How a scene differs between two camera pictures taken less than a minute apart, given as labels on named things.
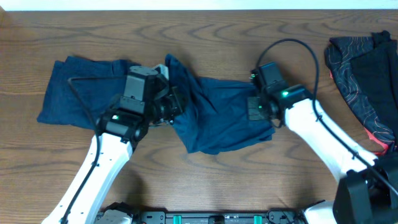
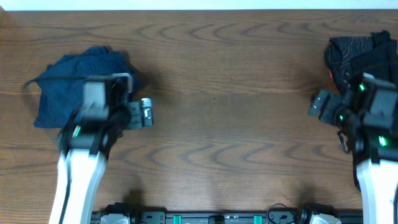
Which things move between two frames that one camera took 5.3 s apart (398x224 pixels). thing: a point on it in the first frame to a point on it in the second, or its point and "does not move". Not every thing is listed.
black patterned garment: [366, 70] does not move
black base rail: [278, 216] does not move
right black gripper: [253, 115] to [334, 102]
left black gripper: [176, 98] to [137, 109]
